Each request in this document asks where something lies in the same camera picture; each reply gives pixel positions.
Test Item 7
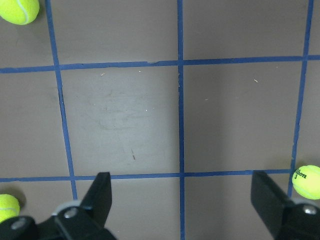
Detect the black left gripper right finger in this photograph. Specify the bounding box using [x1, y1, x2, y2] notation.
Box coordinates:
[250, 171, 320, 240]

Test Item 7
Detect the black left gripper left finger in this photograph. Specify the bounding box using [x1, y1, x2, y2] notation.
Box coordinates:
[0, 172, 116, 240]

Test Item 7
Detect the far yellow tennis ball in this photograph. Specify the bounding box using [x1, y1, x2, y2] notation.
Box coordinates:
[292, 165, 320, 200]

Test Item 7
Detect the yellow tennis ball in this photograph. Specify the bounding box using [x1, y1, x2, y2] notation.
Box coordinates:
[292, 165, 320, 200]
[0, 194, 20, 223]
[0, 0, 40, 25]

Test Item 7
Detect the right yellow tennis ball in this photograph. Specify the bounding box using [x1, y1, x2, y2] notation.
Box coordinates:
[0, 194, 20, 223]

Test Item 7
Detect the left yellow tennis ball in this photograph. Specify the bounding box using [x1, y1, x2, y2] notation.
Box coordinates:
[0, 0, 40, 25]

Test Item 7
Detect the brown paper table mat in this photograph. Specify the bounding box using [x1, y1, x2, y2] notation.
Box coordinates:
[0, 0, 320, 240]

